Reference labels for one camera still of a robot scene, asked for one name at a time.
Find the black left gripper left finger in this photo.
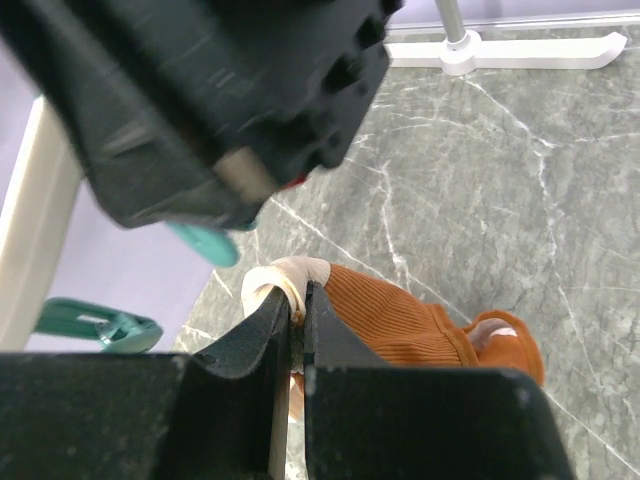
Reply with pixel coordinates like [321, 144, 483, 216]
[1, 289, 290, 479]

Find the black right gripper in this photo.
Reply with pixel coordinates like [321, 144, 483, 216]
[1, 0, 401, 229]

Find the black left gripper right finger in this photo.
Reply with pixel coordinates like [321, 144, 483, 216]
[304, 283, 574, 479]

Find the orange underwear beige waistband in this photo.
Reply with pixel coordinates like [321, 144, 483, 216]
[240, 255, 546, 421]

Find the teal clothes peg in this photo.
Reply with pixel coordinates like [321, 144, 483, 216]
[166, 222, 240, 268]
[34, 297, 163, 354]

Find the teal front clothes peg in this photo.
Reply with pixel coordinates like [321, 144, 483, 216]
[166, 222, 240, 268]

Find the white oval clip hanger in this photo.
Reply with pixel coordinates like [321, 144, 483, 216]
[1, 96, 84, 352]

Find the white drying rack stand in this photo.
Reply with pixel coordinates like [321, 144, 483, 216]
[387, 1, 627, 77]

